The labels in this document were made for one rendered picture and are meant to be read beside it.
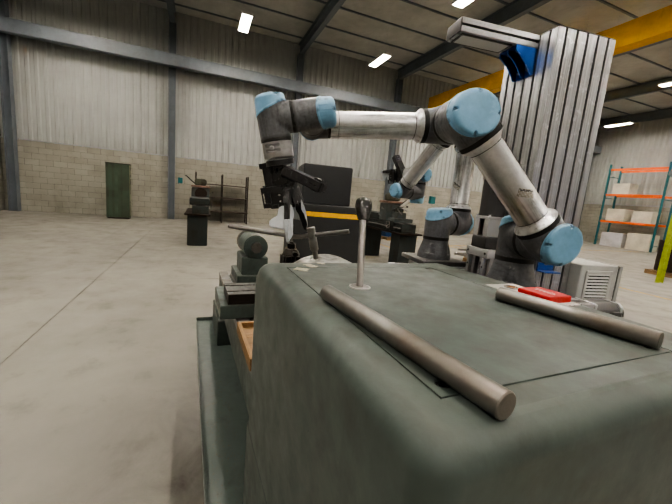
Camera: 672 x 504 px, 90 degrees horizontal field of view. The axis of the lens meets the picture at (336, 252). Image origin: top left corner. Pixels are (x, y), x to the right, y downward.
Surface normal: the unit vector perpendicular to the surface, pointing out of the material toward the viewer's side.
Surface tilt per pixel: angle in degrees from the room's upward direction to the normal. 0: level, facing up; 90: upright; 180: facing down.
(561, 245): 96
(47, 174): 90
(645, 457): 90
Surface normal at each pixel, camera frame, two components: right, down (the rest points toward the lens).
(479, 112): 0.01, 0.07
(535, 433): 0.34, -0.57
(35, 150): 0.36, 0.18
